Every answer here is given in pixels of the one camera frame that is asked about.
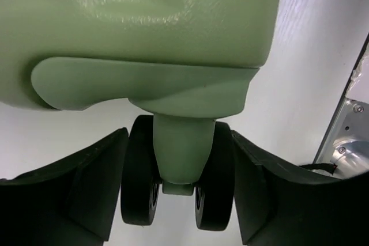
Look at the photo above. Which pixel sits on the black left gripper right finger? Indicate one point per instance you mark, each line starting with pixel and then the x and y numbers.
pixel 279 203

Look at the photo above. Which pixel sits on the green hardshell suitcase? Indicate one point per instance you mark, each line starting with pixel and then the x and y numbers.
pixel 187 63

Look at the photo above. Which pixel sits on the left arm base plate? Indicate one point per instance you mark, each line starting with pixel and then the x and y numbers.
pixel 343 152

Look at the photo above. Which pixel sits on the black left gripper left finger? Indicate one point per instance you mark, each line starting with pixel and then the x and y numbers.
pixel 69 202

